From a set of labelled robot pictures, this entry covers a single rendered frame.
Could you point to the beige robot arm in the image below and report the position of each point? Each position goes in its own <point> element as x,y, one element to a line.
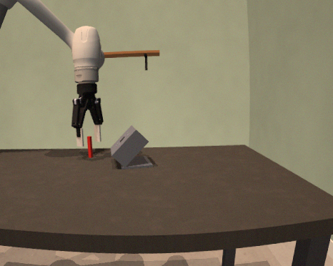
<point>84,43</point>

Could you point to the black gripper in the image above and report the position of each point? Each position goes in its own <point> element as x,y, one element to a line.
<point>86,101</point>

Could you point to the red cylinder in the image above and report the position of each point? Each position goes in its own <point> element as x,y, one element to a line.
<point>89,142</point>

